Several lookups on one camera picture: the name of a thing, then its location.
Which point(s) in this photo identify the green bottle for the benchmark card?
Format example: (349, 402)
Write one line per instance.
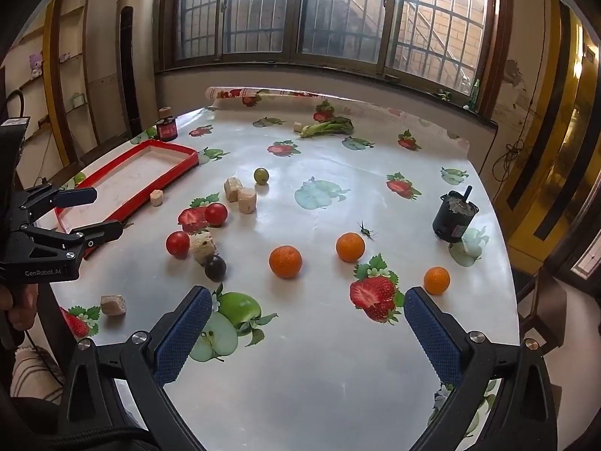
(475, 94)

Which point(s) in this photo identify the standing air conditioner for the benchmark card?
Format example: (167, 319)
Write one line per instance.
(146, 56)

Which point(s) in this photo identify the red rimmed tray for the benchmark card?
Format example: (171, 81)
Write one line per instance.
(141, 169)

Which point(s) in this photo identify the small green plant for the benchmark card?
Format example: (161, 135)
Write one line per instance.
(443, 95)

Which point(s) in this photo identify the green leafy vegetable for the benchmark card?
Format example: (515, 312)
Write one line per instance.
(328, 127)

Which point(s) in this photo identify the green grape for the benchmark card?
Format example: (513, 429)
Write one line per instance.
(261, 175)

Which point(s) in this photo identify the small toy insect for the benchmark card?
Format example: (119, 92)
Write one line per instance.
(367, 231)

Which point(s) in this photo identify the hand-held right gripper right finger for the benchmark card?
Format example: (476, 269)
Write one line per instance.
(432, 338)

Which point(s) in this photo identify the red label black motor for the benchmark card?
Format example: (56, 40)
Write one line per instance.
(165, 127)

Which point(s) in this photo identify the golden door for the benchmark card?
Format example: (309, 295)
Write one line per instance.
(563, 150)

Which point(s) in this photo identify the wooden chair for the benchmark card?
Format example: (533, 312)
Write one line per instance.
(547, 300)

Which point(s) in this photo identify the barred window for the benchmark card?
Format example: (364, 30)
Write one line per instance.
(296, 9)

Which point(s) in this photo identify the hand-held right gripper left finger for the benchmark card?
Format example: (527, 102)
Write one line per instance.
(183, 338)

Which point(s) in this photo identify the orange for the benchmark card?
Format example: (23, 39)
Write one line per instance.
(436, 280)
(285, 261)
(350, 247)

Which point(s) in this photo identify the purple plush toy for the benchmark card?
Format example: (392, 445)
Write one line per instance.
(35, 64)

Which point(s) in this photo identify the pale green box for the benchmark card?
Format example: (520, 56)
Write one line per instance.
(78, 100)

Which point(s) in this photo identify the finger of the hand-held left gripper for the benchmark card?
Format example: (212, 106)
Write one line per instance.
(105, 232)
(77, 196)

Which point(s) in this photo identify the wall shelf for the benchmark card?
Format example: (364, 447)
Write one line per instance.
(47, 80)

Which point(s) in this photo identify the striped cloth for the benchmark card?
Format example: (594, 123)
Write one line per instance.
(33, 376)

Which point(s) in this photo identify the red tomato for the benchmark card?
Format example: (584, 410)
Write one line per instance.
(177, 244)
(216, 213)

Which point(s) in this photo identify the dark purple plum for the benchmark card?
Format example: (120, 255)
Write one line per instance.
(215, 268)

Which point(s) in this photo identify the person's left hand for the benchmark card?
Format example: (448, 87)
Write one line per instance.
(21, 310)

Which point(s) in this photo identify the fruit print tablecloth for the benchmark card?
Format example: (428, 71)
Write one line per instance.
(305, 338)

